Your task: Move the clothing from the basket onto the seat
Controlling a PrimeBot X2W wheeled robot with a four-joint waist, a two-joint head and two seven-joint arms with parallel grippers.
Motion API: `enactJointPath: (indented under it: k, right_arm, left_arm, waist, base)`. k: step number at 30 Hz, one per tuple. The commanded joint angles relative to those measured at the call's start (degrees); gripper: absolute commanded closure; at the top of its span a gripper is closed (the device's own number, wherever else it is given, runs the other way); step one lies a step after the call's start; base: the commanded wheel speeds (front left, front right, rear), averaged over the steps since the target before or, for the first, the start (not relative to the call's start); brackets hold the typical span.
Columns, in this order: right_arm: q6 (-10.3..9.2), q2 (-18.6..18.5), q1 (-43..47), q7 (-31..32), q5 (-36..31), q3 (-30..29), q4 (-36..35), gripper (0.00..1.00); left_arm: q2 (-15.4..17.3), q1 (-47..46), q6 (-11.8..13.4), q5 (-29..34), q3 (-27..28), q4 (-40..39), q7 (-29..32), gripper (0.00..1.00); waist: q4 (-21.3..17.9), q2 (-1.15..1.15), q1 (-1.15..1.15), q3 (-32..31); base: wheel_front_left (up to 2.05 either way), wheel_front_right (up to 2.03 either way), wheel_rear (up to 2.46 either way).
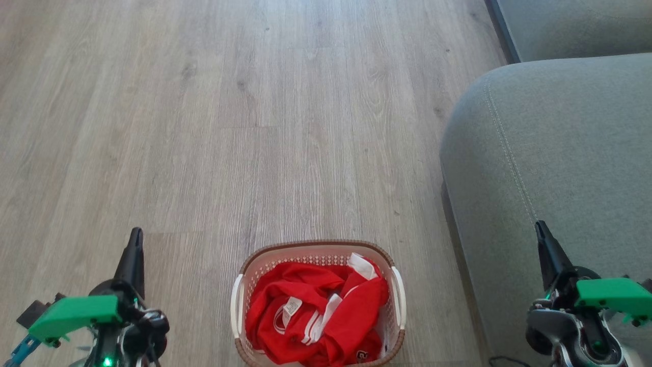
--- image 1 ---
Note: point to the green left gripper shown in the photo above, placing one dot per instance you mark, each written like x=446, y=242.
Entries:
x=76, y=313

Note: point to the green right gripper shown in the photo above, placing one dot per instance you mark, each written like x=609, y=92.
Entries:
x=614, y=295

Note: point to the red jersey with white stripes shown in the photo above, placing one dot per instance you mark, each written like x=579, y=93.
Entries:
x=336, y=326

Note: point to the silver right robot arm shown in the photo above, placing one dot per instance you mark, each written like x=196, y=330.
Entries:
x=575, y=331

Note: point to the grey fabric sofa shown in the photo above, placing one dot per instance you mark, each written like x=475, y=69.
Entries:
x=560, y=153

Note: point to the white brown-rimmed laundry basket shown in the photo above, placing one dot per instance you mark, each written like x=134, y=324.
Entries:
x=239, y=316

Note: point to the dark left wrist camera box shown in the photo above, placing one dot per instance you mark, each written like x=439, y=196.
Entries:
x=38, y=311

